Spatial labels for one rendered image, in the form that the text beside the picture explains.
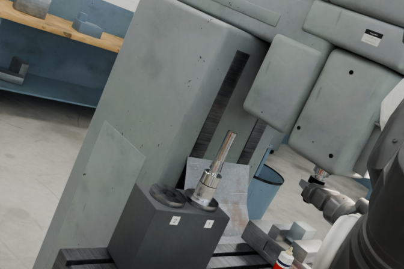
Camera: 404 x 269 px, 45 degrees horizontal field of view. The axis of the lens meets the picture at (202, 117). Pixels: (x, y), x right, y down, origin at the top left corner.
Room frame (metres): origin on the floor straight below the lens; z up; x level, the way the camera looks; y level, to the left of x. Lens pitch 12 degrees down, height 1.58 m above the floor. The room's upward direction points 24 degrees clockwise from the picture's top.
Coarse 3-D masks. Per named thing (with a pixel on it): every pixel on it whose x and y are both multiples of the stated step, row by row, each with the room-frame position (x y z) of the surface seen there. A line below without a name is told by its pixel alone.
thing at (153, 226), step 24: (144, 192) 1.06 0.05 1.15; (168, 192) 1.10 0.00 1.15; (192, 192) 1.15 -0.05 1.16; (120, 216) 1.09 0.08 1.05; (144, 216) 1.02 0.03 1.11; (168, 216) 1.02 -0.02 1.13; (192, 216) 1.06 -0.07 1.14; (216, 216) 1.11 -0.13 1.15; (120, 240) 1.06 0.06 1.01; (144, 240) 1.00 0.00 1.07; (168, 240) 1.04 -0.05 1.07; (192, 240) 1.08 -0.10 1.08; (216, 240) 1.13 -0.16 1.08; (120, 264) 1.03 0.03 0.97; (144, 264) 1.02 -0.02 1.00; (168, 264) 1.06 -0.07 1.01; (192, 264) 1.10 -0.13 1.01
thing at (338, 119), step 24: (336, 72) 1.37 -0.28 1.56; (360, 72) 1.32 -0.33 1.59; (384, 72) 1.29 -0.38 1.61; (312, 96) 1.39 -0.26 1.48; (336, 96) 1.34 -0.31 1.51; (360, 96) 1.30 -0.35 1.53; (384, 96) 1.31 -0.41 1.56; (312, 120) 1.37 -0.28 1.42; (336, 120) 1.32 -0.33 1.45; (360, 120) 1.28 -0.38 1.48; (288, 144) 1.40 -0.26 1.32; (312, 144) 1.34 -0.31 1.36; (336, 144) 1.30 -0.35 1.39; (360, 144) 1.31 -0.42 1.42; (336, 168) 1.28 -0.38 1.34
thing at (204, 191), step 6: (204, 180) 1.12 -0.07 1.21; (210, 180) 1.12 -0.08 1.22; (198, 186) 1.13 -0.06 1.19; (204, 186) 1.12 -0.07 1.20; (210, 186) 1.12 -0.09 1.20; (216, 186) 1.13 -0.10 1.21; (198, 192) 1.13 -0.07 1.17; (204, 192) 1.12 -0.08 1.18; (210, 192) 1.12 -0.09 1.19; (198, 198) 1.12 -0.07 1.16; (204, 198) 1.12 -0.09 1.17; (210, 198) 1.13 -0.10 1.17
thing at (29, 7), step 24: (0, 0) 4.49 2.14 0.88; (24, 0) 4.36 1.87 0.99; (48, 0) 4.47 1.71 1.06; (0, 24) 4.00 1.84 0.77; (24, 24) 4.11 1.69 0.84; (48, 24) 4.37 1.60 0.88; (72, 24) 4.81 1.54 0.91; (0, 72) 4.33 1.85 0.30; (24, 72) 4.58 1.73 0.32; (48, 96) 4.49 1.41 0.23; (72, 96) 4.84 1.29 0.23; (96, 96) 5.24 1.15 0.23
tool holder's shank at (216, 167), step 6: (228, 132) 1.14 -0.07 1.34; (234, 132) 1.15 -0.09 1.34; (228, 138) 1.13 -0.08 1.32; (234, 138) 1.14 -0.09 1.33; (222, 144) 1.14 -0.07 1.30; (228, 144) 1.13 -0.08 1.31; (222, 150) 1.13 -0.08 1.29; (228, 150) 1.14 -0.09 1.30; (216, 156) 1.14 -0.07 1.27; (222, 156) 1.13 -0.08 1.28; (216, 162) 1.13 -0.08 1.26; (222, 162) 1.14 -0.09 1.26; (210, 168) 1.13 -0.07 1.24; (216, 168) 1.13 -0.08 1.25; (216, 174) 1.14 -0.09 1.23
